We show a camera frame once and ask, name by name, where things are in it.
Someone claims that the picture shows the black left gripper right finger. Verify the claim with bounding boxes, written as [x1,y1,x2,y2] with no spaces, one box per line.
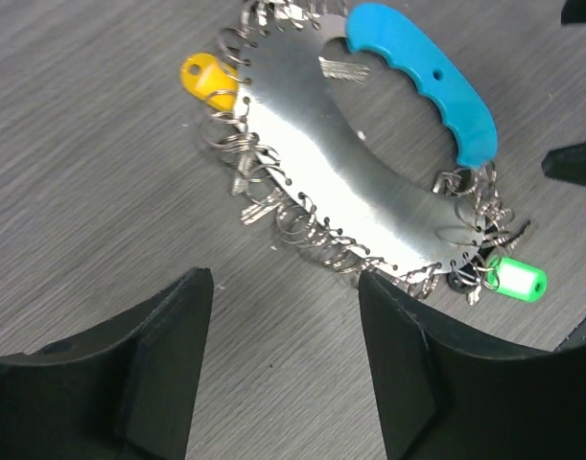
[359,272,586,459]

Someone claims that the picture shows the metal key organizer blue handle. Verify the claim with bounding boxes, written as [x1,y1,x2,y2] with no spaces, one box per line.
[208,1,513,299]

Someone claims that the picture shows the silver key near handle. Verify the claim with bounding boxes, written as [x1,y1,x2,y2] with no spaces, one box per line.
[318,57,370,83]

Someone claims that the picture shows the silver key under blue tag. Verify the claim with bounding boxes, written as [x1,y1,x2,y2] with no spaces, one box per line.
[240,190,283,225]

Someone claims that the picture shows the green key tag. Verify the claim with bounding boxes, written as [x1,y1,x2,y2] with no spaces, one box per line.
[485,256,548,303]

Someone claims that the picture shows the yellow key tag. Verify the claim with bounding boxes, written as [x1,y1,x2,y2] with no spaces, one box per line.
[179,53,239,111]

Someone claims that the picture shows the silver key under yellow tag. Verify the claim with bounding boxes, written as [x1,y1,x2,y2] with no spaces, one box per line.
[231,152,254,196]

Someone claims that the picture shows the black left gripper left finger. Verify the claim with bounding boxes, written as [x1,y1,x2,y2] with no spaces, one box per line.
[0,268,213,459]

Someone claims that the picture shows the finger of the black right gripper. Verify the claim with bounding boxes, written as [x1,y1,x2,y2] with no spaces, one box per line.
[541,142,586,187]
[560,0,586,26]

